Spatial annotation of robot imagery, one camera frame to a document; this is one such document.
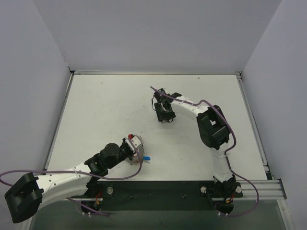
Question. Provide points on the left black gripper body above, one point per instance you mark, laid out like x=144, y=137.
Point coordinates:
x=134, y=157

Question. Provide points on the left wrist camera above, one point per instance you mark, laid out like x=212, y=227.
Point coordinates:
x=135, y=143

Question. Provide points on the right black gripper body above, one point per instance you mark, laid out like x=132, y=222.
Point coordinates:
x=164, y=113

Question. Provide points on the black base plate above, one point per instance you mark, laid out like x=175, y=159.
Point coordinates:
x=109, y=196

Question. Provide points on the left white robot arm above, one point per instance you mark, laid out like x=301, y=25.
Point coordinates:
x=35, y=190

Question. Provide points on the blue capped key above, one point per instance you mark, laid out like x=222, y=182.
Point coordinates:
x=146, y=158

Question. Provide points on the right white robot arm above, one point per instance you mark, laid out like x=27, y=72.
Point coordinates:
x=214, y=130

